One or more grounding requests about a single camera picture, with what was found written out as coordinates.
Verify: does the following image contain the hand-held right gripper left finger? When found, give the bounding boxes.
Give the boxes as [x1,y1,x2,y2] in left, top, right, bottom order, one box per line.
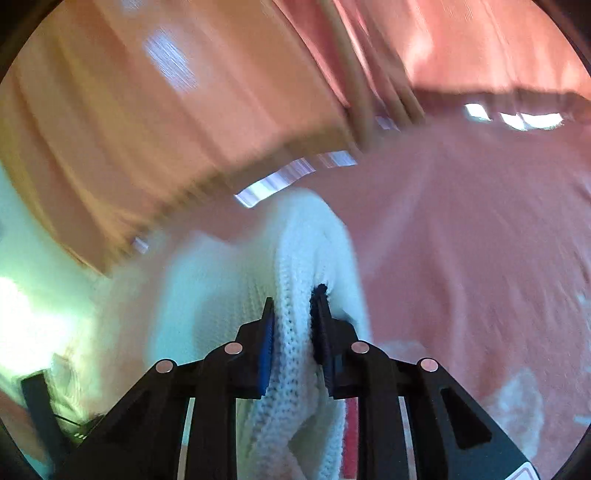
[60,298,278,480]

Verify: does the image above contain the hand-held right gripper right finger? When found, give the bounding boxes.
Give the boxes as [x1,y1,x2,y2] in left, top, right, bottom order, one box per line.
[308,284,532,480]

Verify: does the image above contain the white red navy knit sweater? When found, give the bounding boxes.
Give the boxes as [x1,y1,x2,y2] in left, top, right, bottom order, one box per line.
[48,188,371,480]

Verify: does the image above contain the pink bed cover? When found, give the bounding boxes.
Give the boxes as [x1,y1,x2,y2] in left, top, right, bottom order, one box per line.
[134,88,591,480]

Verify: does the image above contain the orange curtain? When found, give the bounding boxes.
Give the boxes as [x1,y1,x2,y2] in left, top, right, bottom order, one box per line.
[0,0,365,278]

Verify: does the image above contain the pink curtain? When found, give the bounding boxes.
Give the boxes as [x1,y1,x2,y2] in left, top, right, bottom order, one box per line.
[318,0,591,139]

